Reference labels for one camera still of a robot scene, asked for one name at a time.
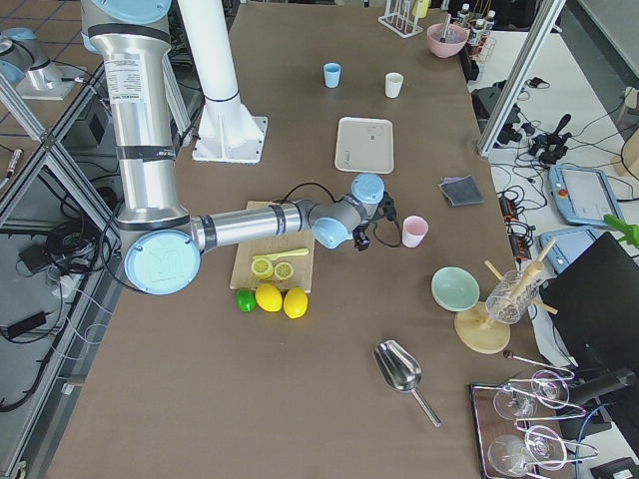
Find lemon slice lower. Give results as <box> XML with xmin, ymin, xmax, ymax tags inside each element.
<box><xmin>274</xmin><ymin>261</ymin><xmax>295</xmax><ymax>281</ymax></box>

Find wine glass upper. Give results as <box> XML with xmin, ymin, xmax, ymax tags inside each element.
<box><xmin>493</xmin><ymin>369</ymin><xmax>569</xmax><ymax>420</ymax></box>

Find wooden cup stand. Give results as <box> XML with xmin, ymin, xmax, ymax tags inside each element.
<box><xmin>454</xmin><ymin>239</ymin><xmax>558</xmax><ymax>354</ymax></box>

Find aluminium frame post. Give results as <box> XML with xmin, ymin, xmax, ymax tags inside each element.
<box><xmin>477</xmin><ymin>0</ymin><xmax>566</xmax><ymax>160</ymax></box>

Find blue teach pendant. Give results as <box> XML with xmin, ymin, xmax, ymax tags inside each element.
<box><xmin>538</xmin><ymin>226</ymin><xmax>602</xmax><ymax>274</ymax></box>
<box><xmin>548</xmin><ymin>165</ymin><xmax>623</xmax><ymax>227</ymax></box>

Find whole lemon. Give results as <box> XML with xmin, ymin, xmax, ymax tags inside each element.
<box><xmin>283</xmin><ymin>287</ymin><xmax>309</xmax><ymax>319</ymax></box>
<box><xmin>255</xmin><ymin>283</ymin><xmax>283</xmax><ymax>312</ymax></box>

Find metal muddler with black tip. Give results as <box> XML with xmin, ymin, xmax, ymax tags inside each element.
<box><xmin>439</xmin><ymin>13</ymin><xmax>451</xmax><ymax>43</ymax></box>

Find whole lemon near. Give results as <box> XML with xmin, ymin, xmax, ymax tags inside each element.
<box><xmin>255</xmin><ymin>283</ymin><xmax>283</xmax><ymax>312</ymax></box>

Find cream rabbit tray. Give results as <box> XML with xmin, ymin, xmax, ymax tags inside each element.
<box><xmin>334</xmin><ymin>117</ymin><xmax>394</xmax><ymax>175</ymax></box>

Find lemon slice upper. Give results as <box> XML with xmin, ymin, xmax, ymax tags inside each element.
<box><xmin>251</xmin><ymin>257</ymin><xmax>275</xmax><ymax>279</ymax></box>

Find bamboo cutting board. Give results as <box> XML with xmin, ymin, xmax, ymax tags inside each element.
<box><xmin>230</xmin><ymin>230</ymin><xmax>316</xmax><ymax>293</ymax></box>

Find lemon slice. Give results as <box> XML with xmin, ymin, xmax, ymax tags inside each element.
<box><xmin>274</xmin><ymin>261</ymin><xmax>295</xmax><ymax>281</ymax></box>
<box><xmin>251</xmin><ymin>257</ymin><xmax>275</xmax><ymax>279</ymax></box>

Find black frame tray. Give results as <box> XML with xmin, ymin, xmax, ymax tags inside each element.
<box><xmin>469</xmin><ymin>383</ymin><xmax>598</xmax><ymax>478</ymax></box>

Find clear glass mug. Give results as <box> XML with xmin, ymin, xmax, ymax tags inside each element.
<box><xmin>485</xmin><ymin>270</ymin><xmax>541</xmax><ymax>324</ymax></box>

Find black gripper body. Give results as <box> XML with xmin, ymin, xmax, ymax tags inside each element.
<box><xmin>352</xmin><ymin>197</ymin><xmax>397</xmax><ymax>240</ymax></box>

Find pink bowl with ice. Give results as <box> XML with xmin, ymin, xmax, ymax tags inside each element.
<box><xmin>426</xmin><ymin>23</ymin><xmax>469</xmax><ymax>58</ymax></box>

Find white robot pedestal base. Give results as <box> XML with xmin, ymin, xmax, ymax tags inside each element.
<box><xmin>179</xmin><ymin>1</ymin><xmax>268</xmax><ymax>165</ymax></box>

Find blue cup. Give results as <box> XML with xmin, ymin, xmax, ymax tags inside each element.
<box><xmin>322</xmin><ymin>62</ymin><xmax>341</xmax><ymax>89</ymax></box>

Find wine glass lower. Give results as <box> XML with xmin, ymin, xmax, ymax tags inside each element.
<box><xmin>488</xmin><ymin>425</ymin><xmax>567</xmax><ymax>478</ymax></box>

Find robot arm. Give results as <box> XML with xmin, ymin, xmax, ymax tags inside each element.
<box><xmin>81</xmin><ymin>1</ymin><xmax>385</xmax><ymax>295</ymax></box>
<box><xmin>1</xmin><ymin>27</ymin><xmax>74</xmax><ymax>101</ymax></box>

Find grey folded cloth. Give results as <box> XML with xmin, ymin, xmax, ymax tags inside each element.
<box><xmin>438</xmin><ymin>175</ymin><xmax>484</xmax><ymax>208</ymax></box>

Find whole lemon far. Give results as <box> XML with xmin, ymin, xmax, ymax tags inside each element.
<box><xmin>283</xmin><ymin>287</ymin><xmax>309</xmax><ymax>319</ymax></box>

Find yellow plastic knife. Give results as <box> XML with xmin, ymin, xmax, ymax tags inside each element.
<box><xmin>252</xmin><ymin>247</ymin><xmax>310</xmax><ymax>261</ymax></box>

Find metal ice scoop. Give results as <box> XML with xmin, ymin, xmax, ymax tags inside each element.
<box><xmin>373</xmin><ymin>339</ymin><xmax>442</xmax><ymax>427</ymax></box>

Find black monitor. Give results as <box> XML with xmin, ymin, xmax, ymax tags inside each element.
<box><xmin>541</xmin><ymin>233</ymin><xmax>638</xmax><ymax>371</ymax></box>

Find pink cup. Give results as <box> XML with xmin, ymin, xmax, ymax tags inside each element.
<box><xmin>401</xmin><ymin>216</ymin><xmax>429</xmax><ymax>248</ymax></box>

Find green bowl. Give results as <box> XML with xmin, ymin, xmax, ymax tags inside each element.
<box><xmin>431</xmin><ymin>266</ymin><xmax>479</xmax><ymax>312</ymax></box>

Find cream white cup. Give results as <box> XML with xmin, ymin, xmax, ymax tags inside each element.
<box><xmin>384</xmin><ymin>72</ymin><xmax>404</xmax><ymax>99</ymax></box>

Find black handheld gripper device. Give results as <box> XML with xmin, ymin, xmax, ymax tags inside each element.
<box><xmin>528</xmin><ymin>114</ymin><xmax>572</xmax><ymax>165</ymax></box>

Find white wire rack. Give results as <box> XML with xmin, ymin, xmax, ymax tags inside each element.
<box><xmin>377</xmin><ymin>0</ymin><xmax>423</xmax><ymax>39</ymax></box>

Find green lime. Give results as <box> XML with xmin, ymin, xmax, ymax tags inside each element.
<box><xmin>235</xmin><ymin>288</ymin><xmax>257</xmax><ymax>312</ymax></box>

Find wine glass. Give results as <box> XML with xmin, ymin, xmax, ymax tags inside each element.
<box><xmin>493</xmin><ymin>369</ymin><xmax>569</xmax><ymax>420</ymax></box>
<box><xmin>488</xmin><ymin>425</ymin><xmax>567</xmax><ymax>478</ymax></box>

